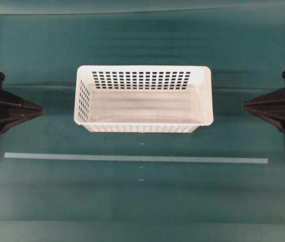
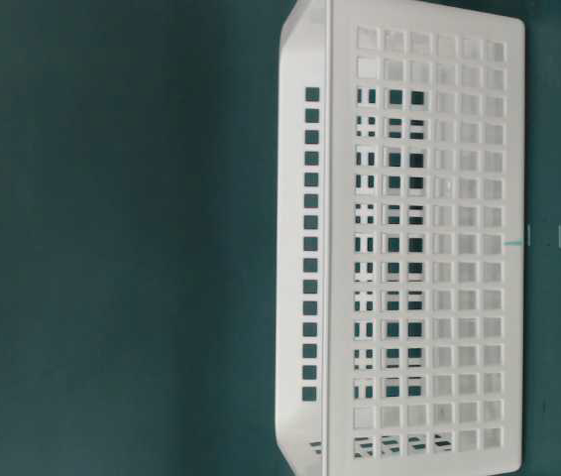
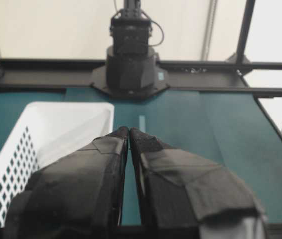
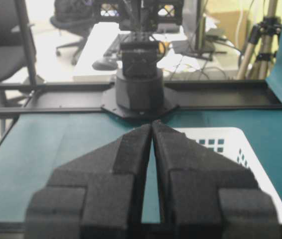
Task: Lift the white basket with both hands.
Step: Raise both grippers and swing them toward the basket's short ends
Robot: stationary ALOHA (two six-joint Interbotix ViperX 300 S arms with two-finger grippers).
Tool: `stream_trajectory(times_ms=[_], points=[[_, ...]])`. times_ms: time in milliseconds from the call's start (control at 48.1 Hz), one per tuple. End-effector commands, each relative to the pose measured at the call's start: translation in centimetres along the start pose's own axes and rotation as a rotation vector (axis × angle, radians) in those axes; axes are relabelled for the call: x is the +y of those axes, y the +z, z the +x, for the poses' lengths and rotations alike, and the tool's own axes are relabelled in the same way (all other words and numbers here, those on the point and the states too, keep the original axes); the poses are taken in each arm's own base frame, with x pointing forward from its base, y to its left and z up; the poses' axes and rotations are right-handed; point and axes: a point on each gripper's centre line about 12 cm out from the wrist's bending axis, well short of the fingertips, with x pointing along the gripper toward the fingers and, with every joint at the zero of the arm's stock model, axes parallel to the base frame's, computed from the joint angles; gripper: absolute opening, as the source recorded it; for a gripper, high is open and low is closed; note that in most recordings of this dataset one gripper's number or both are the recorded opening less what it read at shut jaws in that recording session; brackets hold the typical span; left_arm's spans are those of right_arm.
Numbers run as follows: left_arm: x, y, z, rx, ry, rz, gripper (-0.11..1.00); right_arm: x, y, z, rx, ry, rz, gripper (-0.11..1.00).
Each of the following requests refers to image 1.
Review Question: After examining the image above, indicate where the grey tape strip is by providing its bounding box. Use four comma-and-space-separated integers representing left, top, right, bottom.
4, 152, 268, 164

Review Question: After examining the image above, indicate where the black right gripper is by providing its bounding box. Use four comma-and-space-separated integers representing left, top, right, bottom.
242, 88, 285, 133

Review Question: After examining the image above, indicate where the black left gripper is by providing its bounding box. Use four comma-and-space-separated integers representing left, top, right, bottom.
0, 89, 44, 134

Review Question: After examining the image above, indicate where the white perforated plastic basket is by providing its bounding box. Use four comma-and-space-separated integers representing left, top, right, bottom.
74, 65, 214, 133

